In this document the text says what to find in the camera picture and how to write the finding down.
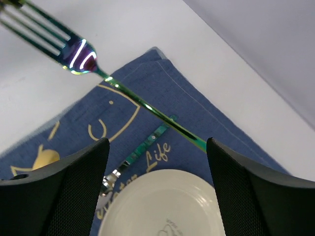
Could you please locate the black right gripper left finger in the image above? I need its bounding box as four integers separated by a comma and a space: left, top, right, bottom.
0, 138, 110, 236

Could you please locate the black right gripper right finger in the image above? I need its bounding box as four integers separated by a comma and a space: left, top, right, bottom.
207, 138, 315, 236

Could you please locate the metal spoon green handle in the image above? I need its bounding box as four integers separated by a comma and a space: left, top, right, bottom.
96, 123, 169, 210

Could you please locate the cream round plate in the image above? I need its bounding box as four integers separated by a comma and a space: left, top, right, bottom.
98, 169, 225, 236

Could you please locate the iridescent green fork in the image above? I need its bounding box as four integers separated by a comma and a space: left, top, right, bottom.
0, 0, 207, 152

